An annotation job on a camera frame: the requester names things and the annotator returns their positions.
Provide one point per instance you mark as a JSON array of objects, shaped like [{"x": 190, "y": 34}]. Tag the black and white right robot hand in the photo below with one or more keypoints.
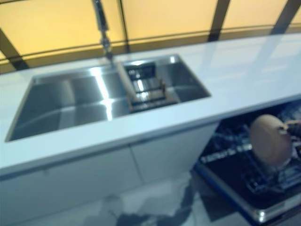
[{"x": 295, "y": 131}]

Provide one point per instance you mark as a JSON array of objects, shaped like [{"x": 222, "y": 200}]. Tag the deep beige plate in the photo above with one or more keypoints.
[{"x": 270, "y": 141}]

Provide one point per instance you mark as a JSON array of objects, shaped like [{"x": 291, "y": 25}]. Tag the narrow white glossy cabinet door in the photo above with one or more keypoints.
[{"x": 174, "y": 153}]

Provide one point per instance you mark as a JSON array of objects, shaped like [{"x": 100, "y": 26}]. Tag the black dish drying rack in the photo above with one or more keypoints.
[{"x": 150, "y": 94}]

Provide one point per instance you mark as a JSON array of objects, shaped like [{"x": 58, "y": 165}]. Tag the chrome gooseneck faucet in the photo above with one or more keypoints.
[{"x": 102, "y": 18}]

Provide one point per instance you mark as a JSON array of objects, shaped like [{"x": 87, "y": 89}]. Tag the wide white glossy cabinet door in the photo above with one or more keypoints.
[{"x": 70, "y": 183}]

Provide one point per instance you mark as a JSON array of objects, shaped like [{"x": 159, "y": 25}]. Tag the stainless steel sink basin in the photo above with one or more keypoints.
[{"x": 58, "y": 106}]

